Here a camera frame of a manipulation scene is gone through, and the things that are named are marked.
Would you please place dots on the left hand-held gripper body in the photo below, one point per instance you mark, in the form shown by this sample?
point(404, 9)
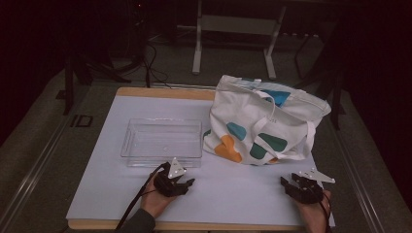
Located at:
point(168, 184)

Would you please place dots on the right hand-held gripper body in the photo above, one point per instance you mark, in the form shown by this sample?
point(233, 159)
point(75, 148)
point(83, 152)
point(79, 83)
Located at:
point(307, 192)

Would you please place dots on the clear plastic box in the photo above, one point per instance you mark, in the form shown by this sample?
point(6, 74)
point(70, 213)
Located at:
point(162, 142)

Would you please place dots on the white printed tote bag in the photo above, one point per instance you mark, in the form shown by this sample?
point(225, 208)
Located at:
point(246, 110)

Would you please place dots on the person's left hand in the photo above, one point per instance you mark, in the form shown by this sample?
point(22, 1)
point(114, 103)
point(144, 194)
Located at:
point(154, 202)

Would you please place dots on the person's right hand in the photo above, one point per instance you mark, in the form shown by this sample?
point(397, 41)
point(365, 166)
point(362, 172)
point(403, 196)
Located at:
point(314, 216)

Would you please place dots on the white table mat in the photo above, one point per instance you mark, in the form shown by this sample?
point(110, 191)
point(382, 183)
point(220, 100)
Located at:
point(226, 194)

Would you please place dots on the black angled stand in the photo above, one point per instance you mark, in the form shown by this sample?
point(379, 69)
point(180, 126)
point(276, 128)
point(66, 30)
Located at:
point(335, 87)

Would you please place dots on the low black stand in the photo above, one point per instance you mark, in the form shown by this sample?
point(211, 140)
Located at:
point(68, 84)

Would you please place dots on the black tripod stand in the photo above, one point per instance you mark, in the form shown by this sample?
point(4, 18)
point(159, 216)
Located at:
point(140, 39)

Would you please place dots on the metal floor rail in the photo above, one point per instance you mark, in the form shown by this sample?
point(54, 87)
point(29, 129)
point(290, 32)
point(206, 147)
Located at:
point(35, 170)
point(359, 176)

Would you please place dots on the white metal desk frame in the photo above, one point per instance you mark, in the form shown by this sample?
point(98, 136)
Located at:
point(238, 25)

